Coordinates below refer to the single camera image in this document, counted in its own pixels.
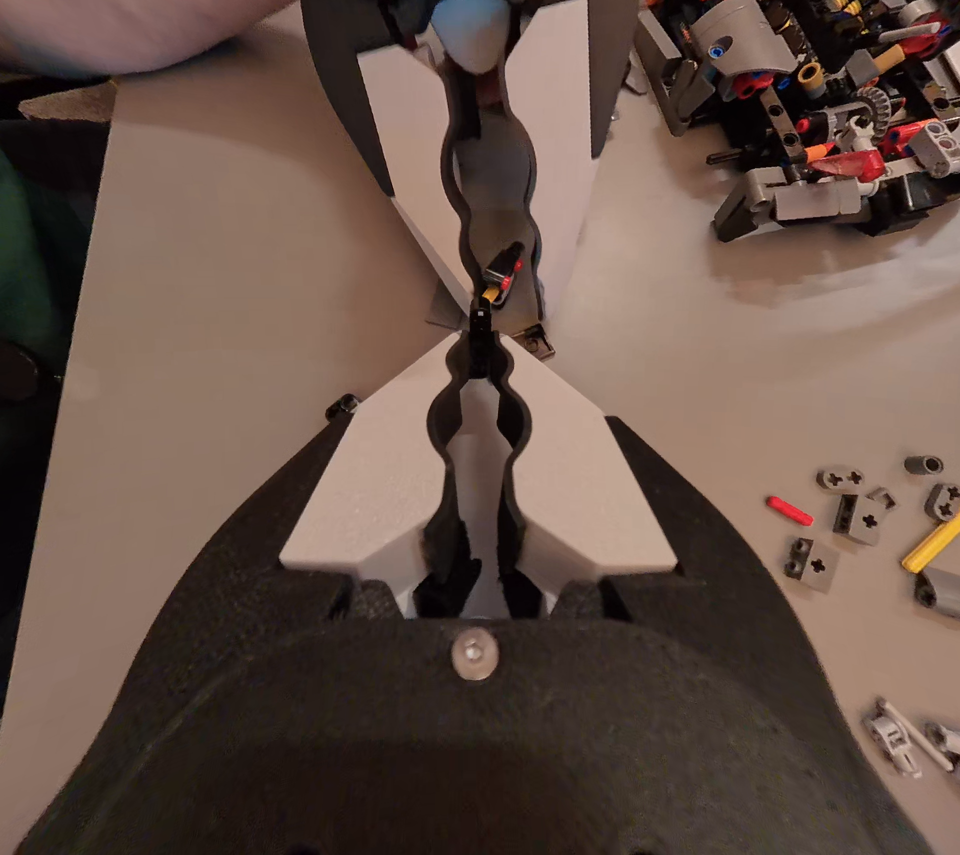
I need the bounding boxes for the scattered loose lego pieces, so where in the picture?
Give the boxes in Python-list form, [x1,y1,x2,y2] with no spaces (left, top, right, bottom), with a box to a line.
[765,453,960,777]

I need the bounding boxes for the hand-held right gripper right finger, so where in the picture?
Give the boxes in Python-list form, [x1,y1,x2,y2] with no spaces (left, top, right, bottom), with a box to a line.
[489,331,680,616]

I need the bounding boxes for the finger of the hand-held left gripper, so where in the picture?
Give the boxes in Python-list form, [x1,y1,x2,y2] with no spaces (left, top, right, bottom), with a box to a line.
[357,45,487,330]
[506,0,600,327]

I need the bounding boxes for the partly built lego car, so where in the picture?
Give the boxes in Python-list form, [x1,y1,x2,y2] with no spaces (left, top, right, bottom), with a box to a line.
[633,0,960,245]

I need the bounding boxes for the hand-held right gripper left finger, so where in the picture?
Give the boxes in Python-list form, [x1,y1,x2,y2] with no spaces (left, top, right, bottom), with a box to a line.
[277,333,472,615]

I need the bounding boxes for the black bent lego beam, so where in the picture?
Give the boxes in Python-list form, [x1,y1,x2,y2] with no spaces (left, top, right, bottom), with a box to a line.
[466,300,495,380]

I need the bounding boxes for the black lego subassembly red pins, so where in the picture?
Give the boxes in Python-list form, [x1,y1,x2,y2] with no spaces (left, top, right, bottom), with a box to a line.
[480,240,528,307]

